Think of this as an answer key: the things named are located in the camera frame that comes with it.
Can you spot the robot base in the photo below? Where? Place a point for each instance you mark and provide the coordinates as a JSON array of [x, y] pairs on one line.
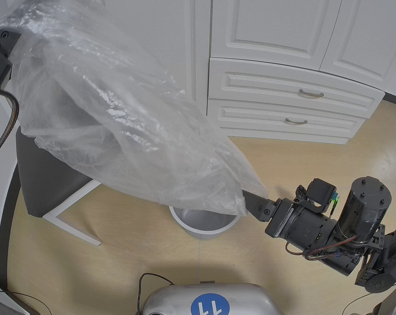
[[214, 297]]

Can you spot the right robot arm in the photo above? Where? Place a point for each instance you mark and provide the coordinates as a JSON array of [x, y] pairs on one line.
[[365, 205]]

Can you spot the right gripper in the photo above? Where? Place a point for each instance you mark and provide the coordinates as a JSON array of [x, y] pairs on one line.
[[299, 225]]

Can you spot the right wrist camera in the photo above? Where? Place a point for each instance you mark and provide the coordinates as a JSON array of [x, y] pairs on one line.
[[319, 189]]

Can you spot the white trash bin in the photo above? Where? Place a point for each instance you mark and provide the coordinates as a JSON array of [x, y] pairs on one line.
[[204, 230]]

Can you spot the white wardrobe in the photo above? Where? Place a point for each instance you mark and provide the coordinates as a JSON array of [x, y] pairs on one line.
[[283, 11]]

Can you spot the clear plastic bag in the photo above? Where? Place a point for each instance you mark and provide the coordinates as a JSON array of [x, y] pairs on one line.
[[119, 110]]

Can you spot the white chair grey cushions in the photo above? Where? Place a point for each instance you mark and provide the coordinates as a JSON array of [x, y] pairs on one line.
[[46, 182]]

